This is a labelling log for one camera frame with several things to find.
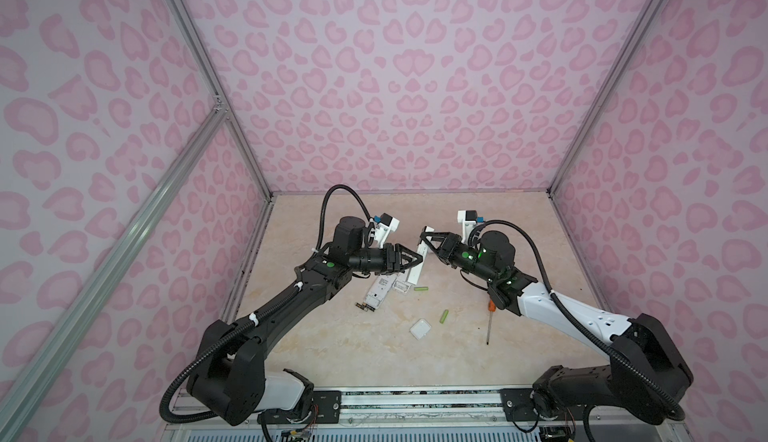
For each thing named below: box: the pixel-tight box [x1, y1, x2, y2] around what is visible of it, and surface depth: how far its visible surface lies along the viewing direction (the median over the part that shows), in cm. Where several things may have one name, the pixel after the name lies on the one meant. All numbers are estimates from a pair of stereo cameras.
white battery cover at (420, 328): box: [409, 318, 432, 341], surface depth 88 cm
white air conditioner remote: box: [364, 274, 397, 309], surface depth 95 cm
